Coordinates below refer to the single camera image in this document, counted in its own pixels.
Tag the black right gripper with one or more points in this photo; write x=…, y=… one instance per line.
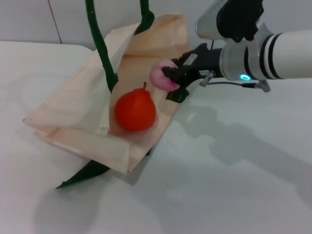
x=204, y=63

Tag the orange toy fruit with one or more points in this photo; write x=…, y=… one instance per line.
x=135, y=112

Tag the pink toy peach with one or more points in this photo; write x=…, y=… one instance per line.
x=158, y=76

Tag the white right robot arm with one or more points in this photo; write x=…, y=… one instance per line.
x=287, y=56

